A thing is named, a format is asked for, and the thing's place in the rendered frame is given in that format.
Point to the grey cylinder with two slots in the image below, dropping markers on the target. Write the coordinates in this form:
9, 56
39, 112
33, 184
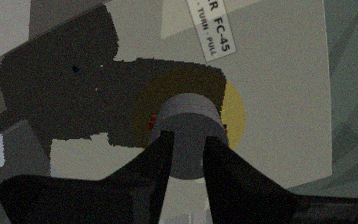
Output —
192, 117

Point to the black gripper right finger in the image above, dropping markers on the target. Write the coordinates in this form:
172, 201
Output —
240, 194

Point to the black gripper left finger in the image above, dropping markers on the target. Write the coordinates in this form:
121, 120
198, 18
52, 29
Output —
133, 194

